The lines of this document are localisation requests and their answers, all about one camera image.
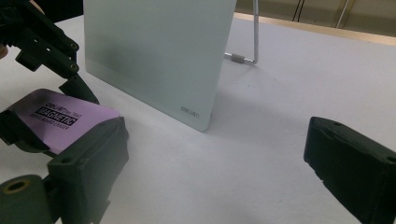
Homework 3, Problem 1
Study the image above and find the purple whiteboard eraser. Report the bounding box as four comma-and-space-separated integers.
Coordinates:
7, 88, 121, 156

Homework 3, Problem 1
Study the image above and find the thin black hanging cable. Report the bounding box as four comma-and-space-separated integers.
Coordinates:
297, 0, 309, 23
290, 0, 304, 22

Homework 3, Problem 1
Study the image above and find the glass whiteboard with stand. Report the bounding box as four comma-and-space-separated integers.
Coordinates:
82, 0, 261, 133

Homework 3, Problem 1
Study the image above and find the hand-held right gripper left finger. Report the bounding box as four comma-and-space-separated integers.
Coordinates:
46, 116, 130, 224

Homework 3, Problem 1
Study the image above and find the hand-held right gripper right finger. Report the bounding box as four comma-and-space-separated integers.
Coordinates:
303, 116, 396, 224

